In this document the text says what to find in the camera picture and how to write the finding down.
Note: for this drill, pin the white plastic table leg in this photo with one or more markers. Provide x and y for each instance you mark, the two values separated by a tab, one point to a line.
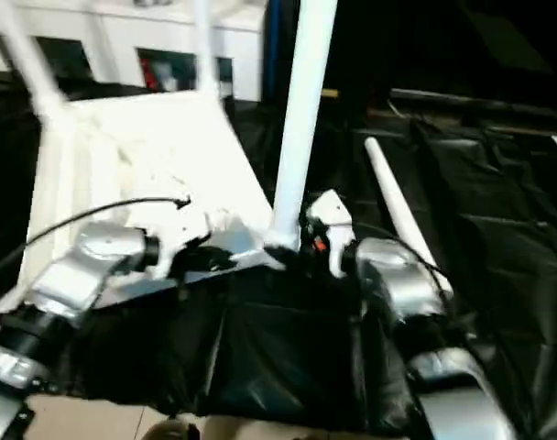
204	46
397	201
35	73
301	114

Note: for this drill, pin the white plastic table top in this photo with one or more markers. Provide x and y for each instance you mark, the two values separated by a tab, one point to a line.
145	151

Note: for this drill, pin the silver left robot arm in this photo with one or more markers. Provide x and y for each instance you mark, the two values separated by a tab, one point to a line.
100	243

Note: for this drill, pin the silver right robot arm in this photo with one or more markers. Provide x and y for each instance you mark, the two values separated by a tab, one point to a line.
407	279

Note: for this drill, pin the small tan label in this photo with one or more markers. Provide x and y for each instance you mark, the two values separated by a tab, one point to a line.
331	93

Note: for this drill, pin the black glossy mat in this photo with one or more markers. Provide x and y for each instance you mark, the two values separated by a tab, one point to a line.
489	229

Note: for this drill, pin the long black bar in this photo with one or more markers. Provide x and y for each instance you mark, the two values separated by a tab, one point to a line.
480	104

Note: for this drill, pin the white glass-door cabinet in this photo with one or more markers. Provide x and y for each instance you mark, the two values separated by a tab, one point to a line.
113	46

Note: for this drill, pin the large dark screen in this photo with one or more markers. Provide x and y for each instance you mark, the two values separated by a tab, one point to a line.
443	46

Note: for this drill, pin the dark bag of parts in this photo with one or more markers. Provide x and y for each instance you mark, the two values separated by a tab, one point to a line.
152	3

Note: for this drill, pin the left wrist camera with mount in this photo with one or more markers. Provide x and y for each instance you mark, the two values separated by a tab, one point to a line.
187	229

